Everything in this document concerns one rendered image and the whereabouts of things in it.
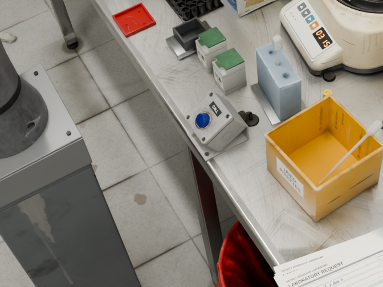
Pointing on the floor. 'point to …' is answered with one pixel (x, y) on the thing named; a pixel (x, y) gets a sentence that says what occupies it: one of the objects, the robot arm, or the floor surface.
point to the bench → (253, 192)
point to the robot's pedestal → (68, 235)
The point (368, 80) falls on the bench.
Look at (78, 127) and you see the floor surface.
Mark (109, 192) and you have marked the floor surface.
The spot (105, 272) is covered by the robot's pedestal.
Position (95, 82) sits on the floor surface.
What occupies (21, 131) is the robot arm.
